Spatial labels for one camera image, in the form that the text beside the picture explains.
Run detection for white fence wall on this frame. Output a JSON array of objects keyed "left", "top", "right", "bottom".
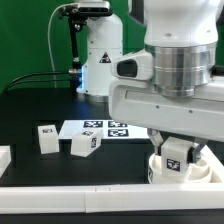
[{"left": 0, "top": 147, "right": 224, "bottom": 214}]

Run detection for white left fence piece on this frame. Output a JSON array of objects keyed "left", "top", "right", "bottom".
[{"left": 0, "top": 146, "right": 11, "bottom": 177}]

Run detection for grey overhead camera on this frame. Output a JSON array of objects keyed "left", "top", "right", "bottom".
[{"left": 77, "top": 1, "right": 112, "bottom": 17}]

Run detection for black cables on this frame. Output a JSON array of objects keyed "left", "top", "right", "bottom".
[{"left": 0, "top": 70, "right": 73, "bottom": 96}]

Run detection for white marker base plate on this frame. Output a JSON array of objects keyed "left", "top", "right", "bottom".
[{"left": 59, "top": 120, "right": 148, "bottom": 140}]

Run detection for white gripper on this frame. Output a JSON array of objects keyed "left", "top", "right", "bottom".
[{"left": 109, "top": 78, "right": 224, "bottom": 163}]

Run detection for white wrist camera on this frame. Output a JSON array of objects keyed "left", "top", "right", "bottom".
[{"left": 111, "top": 50, "right": 154, "bottom": 81}]

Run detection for white round stool seat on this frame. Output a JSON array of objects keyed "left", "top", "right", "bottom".
[{"left": 148, "top": 154, "right": 212, "bottom": 184}]

